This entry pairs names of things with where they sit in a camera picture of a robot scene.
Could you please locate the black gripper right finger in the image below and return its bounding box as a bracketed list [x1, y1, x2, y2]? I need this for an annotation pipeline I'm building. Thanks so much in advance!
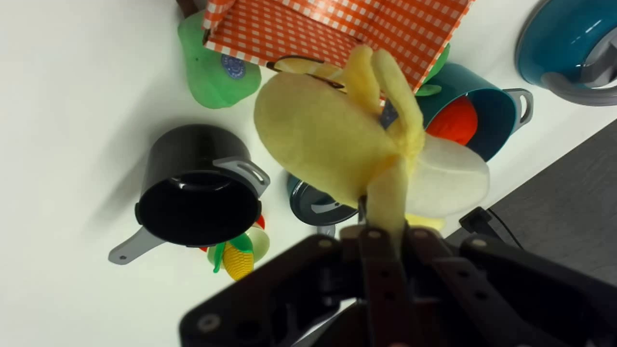
[405, 227, 511, 347]

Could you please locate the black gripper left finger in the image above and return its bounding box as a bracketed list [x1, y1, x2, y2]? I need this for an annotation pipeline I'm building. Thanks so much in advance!
[359, 227, 413, 347]

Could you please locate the yellow banana plush toy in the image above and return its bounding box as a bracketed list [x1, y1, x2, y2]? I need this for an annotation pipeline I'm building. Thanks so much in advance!
[253, 44, 492, 248]

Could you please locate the toy fruit bowl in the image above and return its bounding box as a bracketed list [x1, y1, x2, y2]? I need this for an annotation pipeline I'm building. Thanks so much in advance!
[205, 215, 270, 279]

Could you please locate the red tomato plush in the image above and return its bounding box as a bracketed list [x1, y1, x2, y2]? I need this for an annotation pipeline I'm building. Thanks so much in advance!
[428, 96, 478, 144]

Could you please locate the teal toy pot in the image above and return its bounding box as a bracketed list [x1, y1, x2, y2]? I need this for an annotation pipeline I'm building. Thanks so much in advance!
[417, 63, 534, 159]

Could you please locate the black toy saucepan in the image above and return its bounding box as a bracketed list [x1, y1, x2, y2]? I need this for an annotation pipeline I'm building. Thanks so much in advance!
[108, 124, 270, 263]

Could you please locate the orange checkered box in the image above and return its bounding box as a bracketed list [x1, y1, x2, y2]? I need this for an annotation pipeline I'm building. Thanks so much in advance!
[203, 0, 473, 90]

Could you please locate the green pear plush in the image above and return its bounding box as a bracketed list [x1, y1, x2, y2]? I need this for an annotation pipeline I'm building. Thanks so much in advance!
[178, 13, 262, 107]

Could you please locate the grey pan lid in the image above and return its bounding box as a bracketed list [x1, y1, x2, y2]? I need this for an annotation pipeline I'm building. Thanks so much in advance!
[286, 175, 357, 225]

